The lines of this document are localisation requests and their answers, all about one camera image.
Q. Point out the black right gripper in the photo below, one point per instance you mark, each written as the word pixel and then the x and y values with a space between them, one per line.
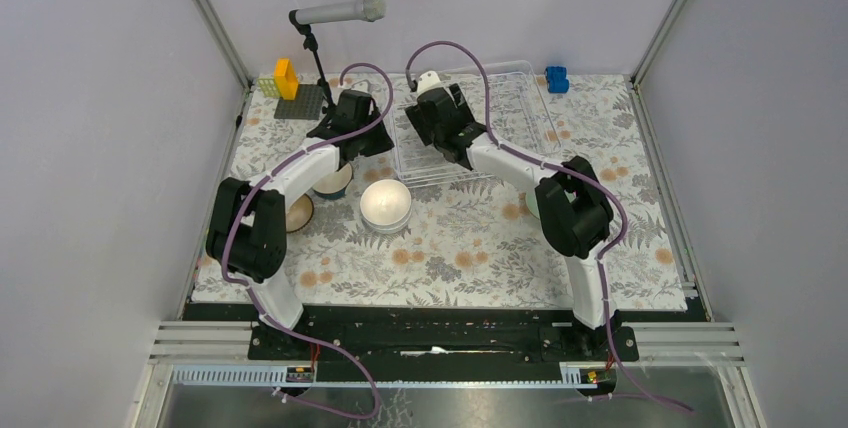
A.
pixel 416 116

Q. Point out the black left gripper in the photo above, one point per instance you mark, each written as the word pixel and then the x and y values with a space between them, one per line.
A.
pixel 384 141

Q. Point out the teal bowl white interior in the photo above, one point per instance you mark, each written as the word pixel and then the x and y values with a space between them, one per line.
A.
pixel 334 186

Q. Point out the white ribbed bowl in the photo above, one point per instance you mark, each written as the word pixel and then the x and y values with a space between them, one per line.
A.
pixel 385 206

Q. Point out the dark brown patterned bowl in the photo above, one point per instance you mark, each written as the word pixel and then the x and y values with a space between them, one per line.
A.
pixel 299 214

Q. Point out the pale green ceramic bowl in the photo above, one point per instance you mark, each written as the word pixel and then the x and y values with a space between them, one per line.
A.
pixel 531 204

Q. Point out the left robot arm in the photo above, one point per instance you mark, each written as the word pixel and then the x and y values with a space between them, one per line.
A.
pixel 247 233

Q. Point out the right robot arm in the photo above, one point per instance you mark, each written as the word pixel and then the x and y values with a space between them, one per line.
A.
pixel 575 216

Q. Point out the grey toy baseplate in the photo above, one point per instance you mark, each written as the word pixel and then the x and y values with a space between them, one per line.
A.
pixel 307 104

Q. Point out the orange toy block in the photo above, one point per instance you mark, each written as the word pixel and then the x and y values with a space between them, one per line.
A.
pixel 286 79

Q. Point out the black microphone tripod stand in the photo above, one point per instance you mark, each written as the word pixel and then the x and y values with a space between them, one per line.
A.
pixel 310 44

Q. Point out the yellow-green toy block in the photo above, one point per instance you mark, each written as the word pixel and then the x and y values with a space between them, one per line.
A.
pixel 268 86

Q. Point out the floral patterned table mat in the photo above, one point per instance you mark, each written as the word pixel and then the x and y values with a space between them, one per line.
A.
pixel 475 243

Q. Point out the grey microphone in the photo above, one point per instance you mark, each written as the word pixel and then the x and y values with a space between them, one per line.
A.
pixel 355 10

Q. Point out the blue toy block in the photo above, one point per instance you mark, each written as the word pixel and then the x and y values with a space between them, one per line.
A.
pixel 556 78

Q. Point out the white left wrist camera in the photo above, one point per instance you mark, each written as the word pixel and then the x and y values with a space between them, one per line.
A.
pixel 363 85

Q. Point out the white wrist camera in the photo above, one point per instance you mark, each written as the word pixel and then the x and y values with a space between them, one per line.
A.
pixel 427 81
pixel 363 85

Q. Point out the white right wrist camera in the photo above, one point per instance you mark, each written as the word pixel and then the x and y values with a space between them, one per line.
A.
pixel 427 81

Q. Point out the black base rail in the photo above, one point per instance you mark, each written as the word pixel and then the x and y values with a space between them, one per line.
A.
pixel 441 344

